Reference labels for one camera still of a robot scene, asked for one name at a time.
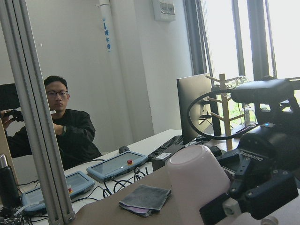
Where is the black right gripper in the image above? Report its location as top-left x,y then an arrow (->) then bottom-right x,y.
199,124 -> 300,225

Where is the pink cup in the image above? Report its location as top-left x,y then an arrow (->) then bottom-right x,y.
166,145 -> 230,218

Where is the black keyboard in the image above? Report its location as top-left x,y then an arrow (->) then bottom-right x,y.
148,135 -> 184,162

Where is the glass mug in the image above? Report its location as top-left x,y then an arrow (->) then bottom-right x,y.
225,75 -> 249,89

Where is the grey folded cloth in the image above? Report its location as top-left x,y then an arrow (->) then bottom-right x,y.
119,185 -> 172,217

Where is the wooden mug tree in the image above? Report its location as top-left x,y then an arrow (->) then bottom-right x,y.
206,74 -> 257,150

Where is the black monitor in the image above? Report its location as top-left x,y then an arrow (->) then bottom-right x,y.
177,73 -> 221,144

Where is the computer mouse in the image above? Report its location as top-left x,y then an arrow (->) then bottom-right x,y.
119,146 -> 130,154

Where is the teach pendant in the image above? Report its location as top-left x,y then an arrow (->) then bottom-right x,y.
21,171 -> 96,214
86,151 -> 148,182

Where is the person in black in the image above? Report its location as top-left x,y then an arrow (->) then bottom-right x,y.
0,75 -> 103,171

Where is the black thermos bottle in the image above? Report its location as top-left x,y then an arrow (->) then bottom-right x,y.
0,154 -> 21,208

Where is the aluminium frame post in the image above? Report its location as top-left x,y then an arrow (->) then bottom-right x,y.
0,0 -> 75,225

